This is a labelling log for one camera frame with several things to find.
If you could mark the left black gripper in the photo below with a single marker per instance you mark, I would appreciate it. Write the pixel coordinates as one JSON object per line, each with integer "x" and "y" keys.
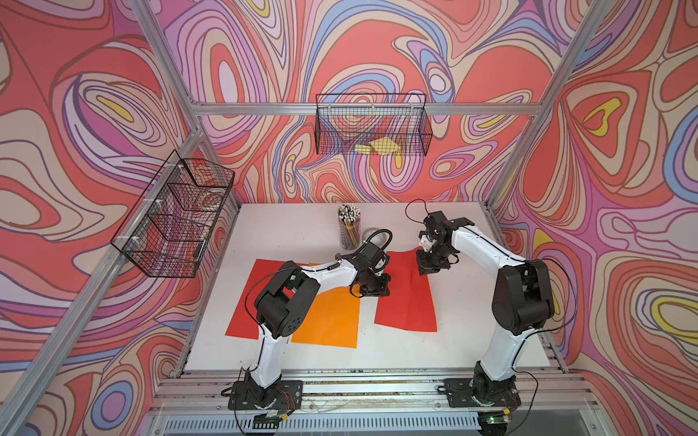
{"x": 383, "y": 290}

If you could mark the back wall wire basket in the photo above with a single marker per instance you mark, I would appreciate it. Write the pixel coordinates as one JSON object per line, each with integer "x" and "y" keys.
{"x": 386, "y": 124}

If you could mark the orange paper sheet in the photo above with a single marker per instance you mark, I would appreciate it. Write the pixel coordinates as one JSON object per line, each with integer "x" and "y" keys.
{"x": 333, "y": 320}

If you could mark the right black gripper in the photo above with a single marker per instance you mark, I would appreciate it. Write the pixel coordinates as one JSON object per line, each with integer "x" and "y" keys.
{"x": 425, "y": 267}

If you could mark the pencil cup with pencils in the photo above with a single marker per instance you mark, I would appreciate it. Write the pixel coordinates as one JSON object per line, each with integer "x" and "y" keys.
{"x": 349, "y": 223}

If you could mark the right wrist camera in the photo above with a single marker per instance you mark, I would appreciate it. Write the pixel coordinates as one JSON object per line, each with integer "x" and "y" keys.
{"x": 437, "y": 228}

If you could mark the red paper sheet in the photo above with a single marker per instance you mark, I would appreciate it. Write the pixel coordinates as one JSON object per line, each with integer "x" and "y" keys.
{"x": 243, "y": 323}
{"x": 409, "y": 306}

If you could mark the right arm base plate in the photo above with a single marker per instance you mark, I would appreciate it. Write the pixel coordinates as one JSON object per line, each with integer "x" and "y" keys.
{"x": 480, "y": 392}

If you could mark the clear tape roll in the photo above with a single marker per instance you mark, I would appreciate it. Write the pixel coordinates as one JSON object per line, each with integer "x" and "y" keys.
{"x": 375, "y": 236}

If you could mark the left wall wire basket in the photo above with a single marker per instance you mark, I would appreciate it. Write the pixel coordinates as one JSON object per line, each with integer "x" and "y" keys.
{"x": 167, "y": 233}

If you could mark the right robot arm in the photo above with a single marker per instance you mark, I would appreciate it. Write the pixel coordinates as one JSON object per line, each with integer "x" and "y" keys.
{"x": 522, "y": 301}

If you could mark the wall wire basket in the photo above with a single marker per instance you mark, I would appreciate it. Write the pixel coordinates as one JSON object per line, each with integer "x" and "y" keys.
{"x": 167, "y": 233}
{"x": 386, "y": 124}

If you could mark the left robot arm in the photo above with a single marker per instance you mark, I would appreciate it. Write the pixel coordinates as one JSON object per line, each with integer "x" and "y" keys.
{"x": 282, "y": 306}

